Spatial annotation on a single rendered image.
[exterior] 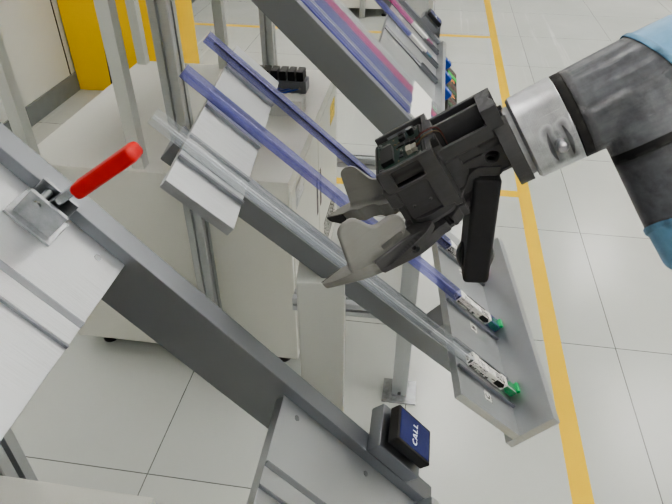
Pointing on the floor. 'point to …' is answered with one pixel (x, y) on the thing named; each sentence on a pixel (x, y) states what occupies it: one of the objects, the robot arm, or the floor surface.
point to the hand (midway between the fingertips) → (335, 252)
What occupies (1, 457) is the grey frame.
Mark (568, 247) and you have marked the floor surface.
